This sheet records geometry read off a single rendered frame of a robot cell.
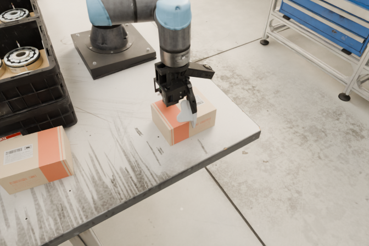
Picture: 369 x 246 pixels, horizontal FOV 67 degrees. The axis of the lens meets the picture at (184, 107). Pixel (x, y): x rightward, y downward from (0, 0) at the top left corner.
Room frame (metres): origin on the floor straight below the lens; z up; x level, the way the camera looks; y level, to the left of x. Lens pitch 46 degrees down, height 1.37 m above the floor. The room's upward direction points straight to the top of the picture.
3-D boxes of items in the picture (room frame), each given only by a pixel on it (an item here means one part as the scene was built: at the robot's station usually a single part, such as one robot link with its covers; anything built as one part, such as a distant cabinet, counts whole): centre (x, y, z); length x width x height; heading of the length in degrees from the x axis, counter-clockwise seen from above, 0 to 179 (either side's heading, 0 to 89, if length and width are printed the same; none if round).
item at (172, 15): (0.58, 0.02, 1.05); 0.09 x 0.08 x 0.11; 16
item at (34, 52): (0.72, 0.51, 0.86); 0.10 x 0.10 x 0.01
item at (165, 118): (0.59, 0.00, 0.74); 0.16 x 0.12 x 0.07; 121
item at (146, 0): (0.67, 0.07, 1.05); 0.11 x 0.11 x 0.08; 16
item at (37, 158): (0.42, 0.40, 0.74); 0.16 x 0.12 x 0.07; 112
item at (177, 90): (0.57, 0.03, 0.89); 0.09 x 0.08 x 0.12; 121
